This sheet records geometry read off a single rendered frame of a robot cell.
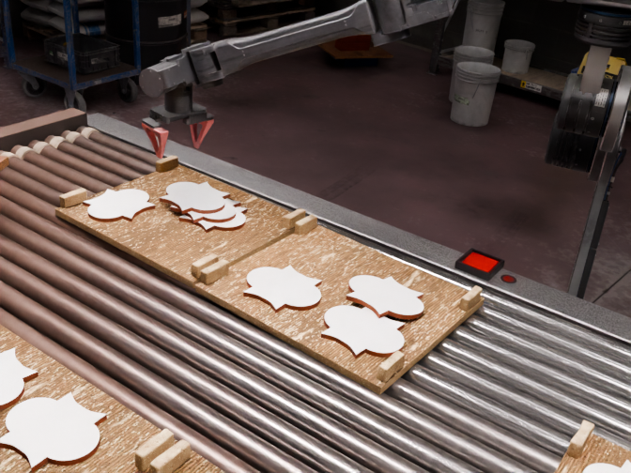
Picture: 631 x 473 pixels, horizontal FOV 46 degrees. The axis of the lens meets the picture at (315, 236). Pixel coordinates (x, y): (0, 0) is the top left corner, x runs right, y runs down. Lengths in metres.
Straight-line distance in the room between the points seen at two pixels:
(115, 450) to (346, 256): 0.64
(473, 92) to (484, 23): 1.12
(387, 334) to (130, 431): 0.45
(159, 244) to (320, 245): 0.32
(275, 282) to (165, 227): 0.31
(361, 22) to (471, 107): 3.76
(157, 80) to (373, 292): 0.58
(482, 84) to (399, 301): 3.82
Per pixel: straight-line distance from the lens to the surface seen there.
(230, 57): 1.47
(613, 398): 1.31
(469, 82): 5.06
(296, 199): 1.74
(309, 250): 1.49
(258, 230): 1.55
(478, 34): 6.12
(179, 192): 1.63
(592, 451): 1.17
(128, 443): 1.07
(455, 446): 1.13
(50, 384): 1.18
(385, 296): 1.35
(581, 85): 1.91
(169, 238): 1.52
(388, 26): 1.39
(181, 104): 1.56
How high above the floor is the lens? 1.68
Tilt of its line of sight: 29 degrees down
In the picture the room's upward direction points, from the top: 5 degrees clockwise
